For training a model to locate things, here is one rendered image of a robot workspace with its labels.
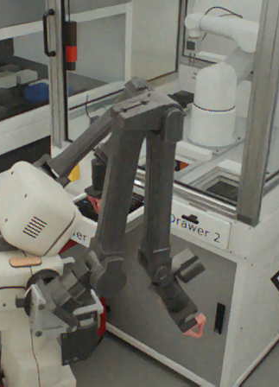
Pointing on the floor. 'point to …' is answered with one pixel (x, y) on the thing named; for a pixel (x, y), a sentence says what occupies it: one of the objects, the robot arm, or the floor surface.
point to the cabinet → (196, 358)
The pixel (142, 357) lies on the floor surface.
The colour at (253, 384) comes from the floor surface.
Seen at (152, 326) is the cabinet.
